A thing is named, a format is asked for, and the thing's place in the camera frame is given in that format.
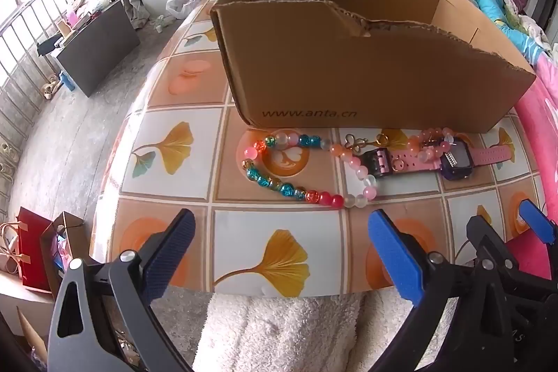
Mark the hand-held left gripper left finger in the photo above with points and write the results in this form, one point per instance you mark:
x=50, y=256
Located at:
x=168, y=256

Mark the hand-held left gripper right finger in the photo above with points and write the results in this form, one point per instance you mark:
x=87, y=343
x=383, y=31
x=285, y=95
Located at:
x=394, y=256

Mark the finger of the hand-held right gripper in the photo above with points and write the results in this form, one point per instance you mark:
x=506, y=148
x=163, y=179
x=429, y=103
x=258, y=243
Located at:
x=534, y=220
x=481, y=234

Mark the gold butterfly charm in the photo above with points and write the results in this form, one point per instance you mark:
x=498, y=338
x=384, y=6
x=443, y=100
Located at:
x=353, y=143

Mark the torn cardboard box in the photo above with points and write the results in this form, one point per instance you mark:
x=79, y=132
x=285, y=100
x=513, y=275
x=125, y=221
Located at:
x=327, y=71

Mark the brown paper bag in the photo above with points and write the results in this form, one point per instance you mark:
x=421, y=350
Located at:
x=76, y=230

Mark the pink floral blanket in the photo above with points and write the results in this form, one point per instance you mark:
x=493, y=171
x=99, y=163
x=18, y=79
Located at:
x=538, y=115

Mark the white fluffy garment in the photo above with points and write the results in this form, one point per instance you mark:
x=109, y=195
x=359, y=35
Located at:
x=283, y=332

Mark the red gift bag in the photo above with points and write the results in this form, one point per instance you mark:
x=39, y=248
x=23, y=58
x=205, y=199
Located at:
x=32, y=250

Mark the white crumpled clothes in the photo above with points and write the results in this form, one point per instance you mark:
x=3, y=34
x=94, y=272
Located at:
x=534, y=30

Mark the dark grey cabinet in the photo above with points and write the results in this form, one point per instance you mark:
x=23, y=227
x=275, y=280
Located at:
x=100, y=49

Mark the metal window railing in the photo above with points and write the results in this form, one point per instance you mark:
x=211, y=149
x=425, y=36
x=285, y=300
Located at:
x=22, y=32

